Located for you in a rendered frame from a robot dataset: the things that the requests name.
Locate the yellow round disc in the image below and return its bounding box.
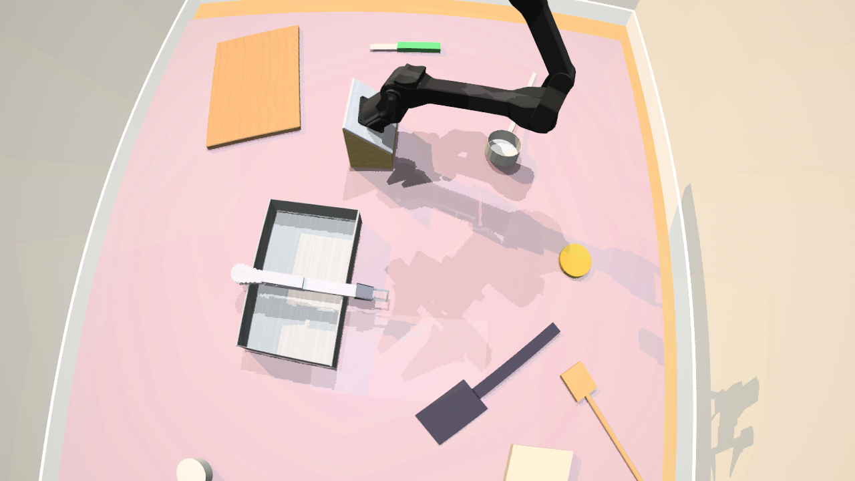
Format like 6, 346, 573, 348
559, 244, 591, 278

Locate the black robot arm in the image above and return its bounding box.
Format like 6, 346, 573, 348
358, 0, 576, 134

